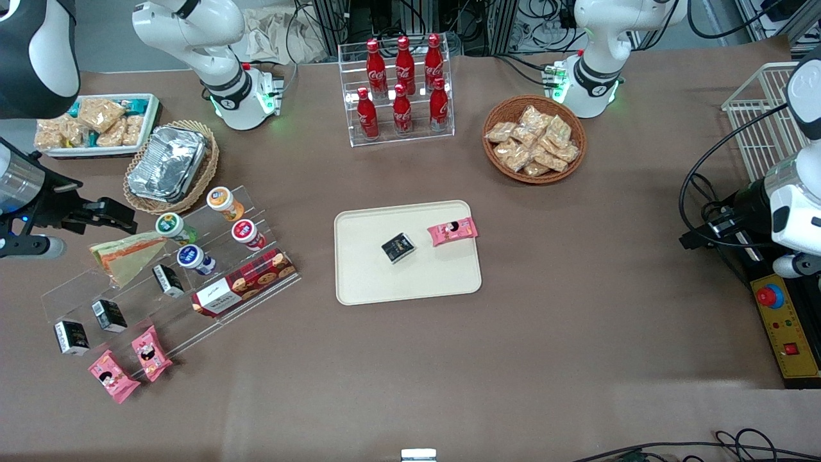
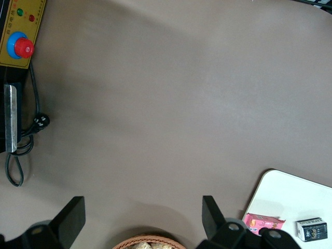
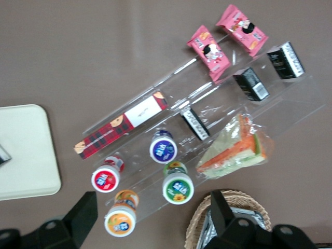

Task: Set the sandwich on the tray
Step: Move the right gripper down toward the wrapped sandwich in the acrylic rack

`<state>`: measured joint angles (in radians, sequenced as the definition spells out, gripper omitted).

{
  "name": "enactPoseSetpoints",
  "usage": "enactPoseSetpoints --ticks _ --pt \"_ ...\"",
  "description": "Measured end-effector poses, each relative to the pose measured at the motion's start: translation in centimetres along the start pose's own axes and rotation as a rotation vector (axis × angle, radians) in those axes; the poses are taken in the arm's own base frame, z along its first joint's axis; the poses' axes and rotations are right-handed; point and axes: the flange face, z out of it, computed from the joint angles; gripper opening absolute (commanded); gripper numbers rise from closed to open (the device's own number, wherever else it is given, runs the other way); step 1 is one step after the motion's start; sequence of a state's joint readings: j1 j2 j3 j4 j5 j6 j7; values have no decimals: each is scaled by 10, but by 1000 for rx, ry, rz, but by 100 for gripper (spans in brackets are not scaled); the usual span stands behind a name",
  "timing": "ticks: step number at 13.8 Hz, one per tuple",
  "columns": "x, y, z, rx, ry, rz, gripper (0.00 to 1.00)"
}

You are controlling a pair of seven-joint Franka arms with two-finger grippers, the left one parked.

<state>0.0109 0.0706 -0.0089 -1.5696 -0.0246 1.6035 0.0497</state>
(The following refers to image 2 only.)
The black control box yellow panel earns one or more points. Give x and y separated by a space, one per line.
15 33

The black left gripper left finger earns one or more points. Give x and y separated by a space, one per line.
70 220

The red emergency stop button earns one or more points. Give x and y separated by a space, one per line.
24 48

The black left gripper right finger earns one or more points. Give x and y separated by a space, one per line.
211 220

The small black printed box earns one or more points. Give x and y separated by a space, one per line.
312 229

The round brown wicker basket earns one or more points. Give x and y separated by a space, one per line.
135 240

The pink snack packet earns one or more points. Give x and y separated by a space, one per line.
262 221

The cream plastic serving tray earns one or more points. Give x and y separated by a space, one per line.
290 197

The clear wrapped crispy snack pack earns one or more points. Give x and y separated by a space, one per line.
141 245
160 246

